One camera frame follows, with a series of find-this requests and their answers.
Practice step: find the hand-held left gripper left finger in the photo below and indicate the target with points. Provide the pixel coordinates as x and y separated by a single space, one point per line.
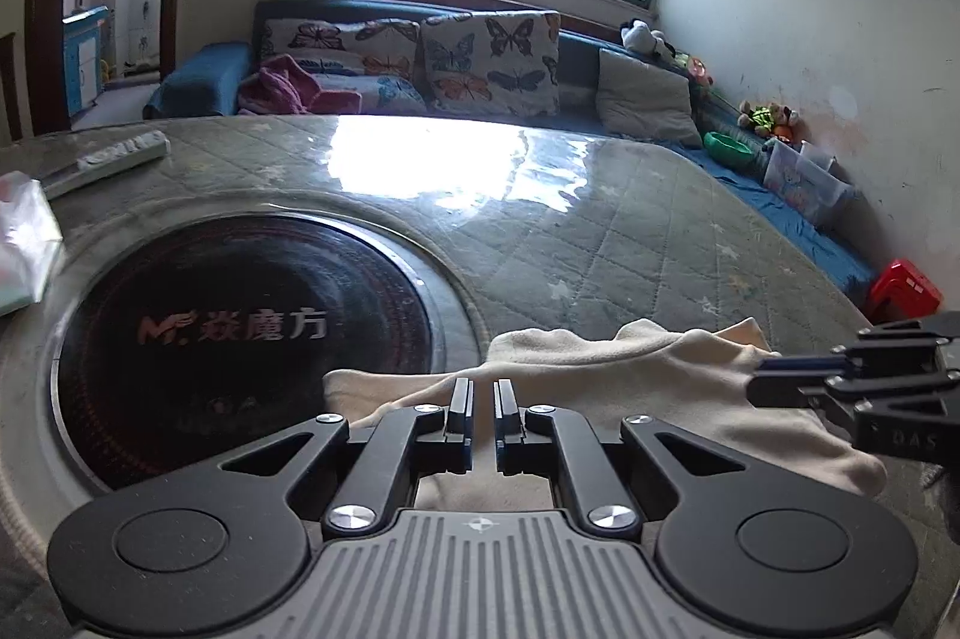
466 415

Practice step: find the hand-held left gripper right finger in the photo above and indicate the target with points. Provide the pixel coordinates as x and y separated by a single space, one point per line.
501 415

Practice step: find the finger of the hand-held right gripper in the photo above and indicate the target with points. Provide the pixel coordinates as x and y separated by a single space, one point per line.
787 391
795 365

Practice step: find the cream pants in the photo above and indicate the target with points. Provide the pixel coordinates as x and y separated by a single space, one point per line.
637 376

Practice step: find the red plastic stool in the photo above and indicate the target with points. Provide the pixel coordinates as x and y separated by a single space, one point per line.
904 290

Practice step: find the clear plastic storage box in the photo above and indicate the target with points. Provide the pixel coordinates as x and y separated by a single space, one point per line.
806 185

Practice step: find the green bowl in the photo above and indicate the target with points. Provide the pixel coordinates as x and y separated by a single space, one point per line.
729 150

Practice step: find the black round induction cooker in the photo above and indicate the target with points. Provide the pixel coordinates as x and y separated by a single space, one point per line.
262 279

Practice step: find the green and brown plush toys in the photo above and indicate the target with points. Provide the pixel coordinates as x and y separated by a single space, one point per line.
769 120

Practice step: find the grey cushion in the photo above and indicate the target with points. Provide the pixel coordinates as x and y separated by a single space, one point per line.
649 99

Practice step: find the colourful plush toy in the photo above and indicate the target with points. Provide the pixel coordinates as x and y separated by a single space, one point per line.
691 67

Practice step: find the square butterfly print cushion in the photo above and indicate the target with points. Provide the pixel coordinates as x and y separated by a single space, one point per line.
491 61

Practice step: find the panda plush toy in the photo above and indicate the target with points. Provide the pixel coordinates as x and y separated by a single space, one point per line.
641 37

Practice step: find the pink cloth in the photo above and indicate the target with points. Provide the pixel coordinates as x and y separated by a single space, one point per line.
289 88

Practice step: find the wide butterfly print cushion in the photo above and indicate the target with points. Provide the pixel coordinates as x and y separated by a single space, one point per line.
337 39

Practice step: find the blue sofa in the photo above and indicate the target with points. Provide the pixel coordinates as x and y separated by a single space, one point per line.
202 80

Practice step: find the white remote control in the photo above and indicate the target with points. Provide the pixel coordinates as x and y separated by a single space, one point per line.
124 151

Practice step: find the green white tissue pack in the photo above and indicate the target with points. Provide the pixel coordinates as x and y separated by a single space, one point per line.
26 249

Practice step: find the blue cabinet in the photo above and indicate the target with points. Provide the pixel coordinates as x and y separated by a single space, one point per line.
84 61

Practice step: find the wooden chair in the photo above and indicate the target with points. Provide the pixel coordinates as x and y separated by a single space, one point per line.
9 84

